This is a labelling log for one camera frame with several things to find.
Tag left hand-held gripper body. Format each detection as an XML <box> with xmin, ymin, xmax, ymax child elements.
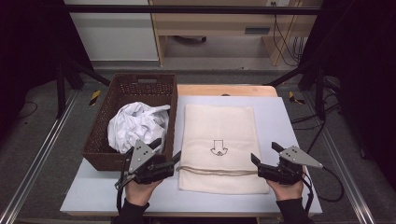
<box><xmin>114</xmin><ymin>139</ymin><xmax>176</xmax><ymax>190</ymax></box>

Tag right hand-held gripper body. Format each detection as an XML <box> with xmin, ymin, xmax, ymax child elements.
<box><xmin>257</xmin><ymin>145</ymin><xmax>324</xmax><ymax>186</ymax></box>

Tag white garment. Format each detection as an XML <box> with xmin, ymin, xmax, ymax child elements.
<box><xmin>106</xmin><ymin>101</ymin><xmax>172</xmax><ymax>155</ymax></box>

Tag cream drawstring bag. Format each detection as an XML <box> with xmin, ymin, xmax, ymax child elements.
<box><xmin>177</xmin><ymin>103</ymin><xmax>271</xmax><ymax>196</ymax></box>

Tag brown wicker basket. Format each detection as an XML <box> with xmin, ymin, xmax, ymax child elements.
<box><xmin>81</xmin><ymin>73</ymin><xmax>178</xmax><ymax>173</ymax></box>

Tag person's right hand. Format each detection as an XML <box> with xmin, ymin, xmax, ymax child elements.
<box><xmin>266</xmin><ymin>178</ymin><xmax>304</xmax><ymax>202</ymax></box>

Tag person's left hand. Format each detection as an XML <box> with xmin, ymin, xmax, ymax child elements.
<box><xmin>124</xmin><ymin>178</ymin><xmax>163</xmax><ymax>207</ymax></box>

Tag black metal stand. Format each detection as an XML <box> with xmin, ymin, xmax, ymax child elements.
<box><xmin>55</xmin><ymin>57</ymin><xmax>112</xmax><ymax>119</ymax></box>
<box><xmin>264</xmin><ymin>59</ymin><xmax>328</xmax><ymax>121</ymax></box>

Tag dark curtain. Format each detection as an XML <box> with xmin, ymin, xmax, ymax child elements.
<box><xmin>0</xmin><ymin>0</ymin><xmax>94</xmax><ymax>138</ymax></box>
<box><xmin>300</xmin><ymin>0</ymin><xmax>396</xmax><ymax>190</ymax></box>

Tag white cabinet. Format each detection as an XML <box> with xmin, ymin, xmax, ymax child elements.
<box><xmin>63</xmin><ymin>0</ymin><xmax>160</xmax><ymax>62</ymax></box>

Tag light wooden desk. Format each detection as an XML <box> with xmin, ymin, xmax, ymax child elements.
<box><xmin>148</xmin><ymin>0</ymin><xmax>322</xmax><ymax>67</ymax></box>

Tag black horizontal bar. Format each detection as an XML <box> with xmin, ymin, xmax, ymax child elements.
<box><xmin>62</xmin><ymin>4</ymin><xmax>325</xmax><ymax>16</ymax></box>

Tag right hand-held gripper cable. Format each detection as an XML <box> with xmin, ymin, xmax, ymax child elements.
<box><xmin>302</xmin><ymin>172</ymin><xmax>315</xmax><ymax>217</ymax></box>

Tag hand-held gripper cable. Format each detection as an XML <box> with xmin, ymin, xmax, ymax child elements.
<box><xmin>116</xmin><ymin>186</ymin><xmax>126</xmax><ymax>213</ymax></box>
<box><xmin>302</xmin><ymin>172</ymin><xmax>315</xmax><ymax>217</ymax></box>

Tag left hand-held gripper cable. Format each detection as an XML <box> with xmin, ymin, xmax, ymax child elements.
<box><xmin>116</xmin><ymin>186</ymin><xmax>126</xmax><ymax>213</ymax></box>

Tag metal floor rail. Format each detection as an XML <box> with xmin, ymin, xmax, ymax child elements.
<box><xmin>0</xmin><ymin>90</ymin><xmax>79</xmax><ymax>224</ymax></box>
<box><xmin>303</xmin><ymin>91</ymin><xmax>376</xmax><ymax>224</ymax></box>

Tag hanging black cables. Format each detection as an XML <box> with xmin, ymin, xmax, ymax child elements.
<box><xmin>271</xmin><ymin>1</ymin><xmax>308</xmax><ymax>67</ymax></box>

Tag thin black floor cable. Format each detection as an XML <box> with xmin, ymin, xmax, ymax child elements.
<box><xmin>17</xmin><ymin>101</ymin><xmax>39</xmax><ymax>120</ymax></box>

